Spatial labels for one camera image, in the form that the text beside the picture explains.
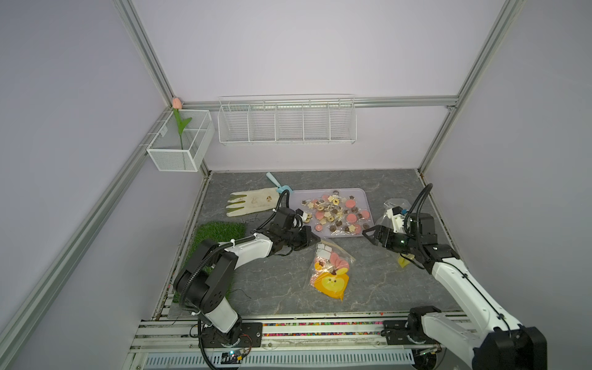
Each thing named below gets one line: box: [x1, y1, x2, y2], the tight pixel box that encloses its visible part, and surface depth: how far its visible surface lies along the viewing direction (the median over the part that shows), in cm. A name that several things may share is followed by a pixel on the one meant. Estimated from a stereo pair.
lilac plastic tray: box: [289, 188, 374, 239], surface depth 105 cm
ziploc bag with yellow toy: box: [303, 240, 357, 302], surface depth 84 cm
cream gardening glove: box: [225, 187, 279, 218], surface depth 111 cm
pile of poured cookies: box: [301, 190, 371, 236], surface depth 104 cm
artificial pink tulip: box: [172, 97, 192, 150], surface depth 92 cm
